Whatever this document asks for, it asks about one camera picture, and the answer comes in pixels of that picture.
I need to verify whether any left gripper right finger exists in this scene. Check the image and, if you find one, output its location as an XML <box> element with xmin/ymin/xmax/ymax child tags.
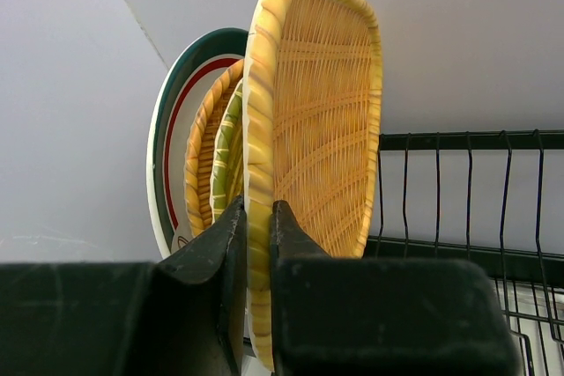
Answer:
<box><xmin>270</xmin><ymin>201</ymin><xmax>519</xmax><ymax>375</ymax></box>

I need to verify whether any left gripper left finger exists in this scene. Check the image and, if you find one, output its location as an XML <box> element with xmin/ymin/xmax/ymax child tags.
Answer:
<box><xmin>1</xmin><ymin>197</ymin><xmax>246</xmax><ymax>375</ymax></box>

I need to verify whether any white plate green maroon rim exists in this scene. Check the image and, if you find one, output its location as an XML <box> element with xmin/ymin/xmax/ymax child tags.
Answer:
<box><xmin>146</xmin><ymin>27</ymin><xmax>248</xmax><ymax>258</ymax></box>

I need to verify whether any round orange woven plate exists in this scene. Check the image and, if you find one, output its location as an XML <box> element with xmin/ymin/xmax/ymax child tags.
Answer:
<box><xmin>184</xmin><ymin>59</ymin><xmax>243</xmax><ymax>237</ymax></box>

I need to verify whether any round yellow green woven plate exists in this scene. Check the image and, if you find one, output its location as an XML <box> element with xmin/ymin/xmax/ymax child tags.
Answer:
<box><xmin>209</xmin><ymin>80</ymin><xmax>243</xmax><ymax>223</ymax></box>

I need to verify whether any square orange woven plate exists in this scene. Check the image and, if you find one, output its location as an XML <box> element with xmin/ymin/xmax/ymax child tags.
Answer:
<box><xmin>242</xmin><ymin>0</ymin><xmax>383</xmax><ymax>369</ymax></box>

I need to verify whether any black wire dish rack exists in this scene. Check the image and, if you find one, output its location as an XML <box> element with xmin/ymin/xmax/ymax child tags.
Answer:
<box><xmin>365</xmin><ymin>129</ymin><xmax>563</xmax><ymax>375</ymax></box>

